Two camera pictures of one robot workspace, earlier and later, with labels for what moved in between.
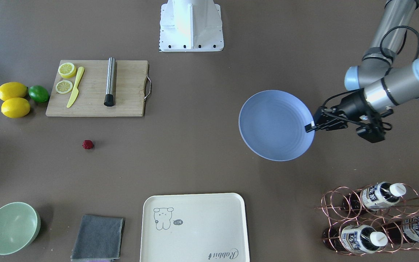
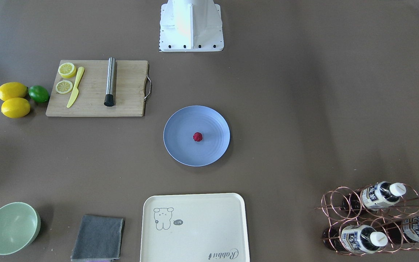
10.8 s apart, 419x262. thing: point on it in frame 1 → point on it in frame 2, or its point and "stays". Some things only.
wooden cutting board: [130, 77] stays
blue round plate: [272, 123] → [180, 128]
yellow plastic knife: [76, 91] stays
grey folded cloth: [98, 238] stays
